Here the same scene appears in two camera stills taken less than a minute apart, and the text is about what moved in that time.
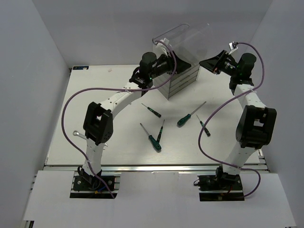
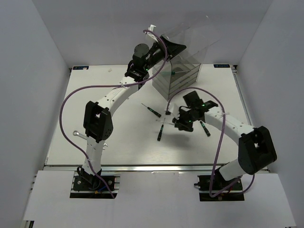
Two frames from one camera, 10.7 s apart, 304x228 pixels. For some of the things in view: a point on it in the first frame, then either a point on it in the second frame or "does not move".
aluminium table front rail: (154, 167) does not move
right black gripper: (213, 63) to (180, 125)
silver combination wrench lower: (75, 133) does not move
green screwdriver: (156, 145) to (162, 125)
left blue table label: (80, 67) does not move
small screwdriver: (157, 113) does not move
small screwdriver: (160, 133) does not move
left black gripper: (181, 65) to (173, 49)
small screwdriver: (205, 129) does not move
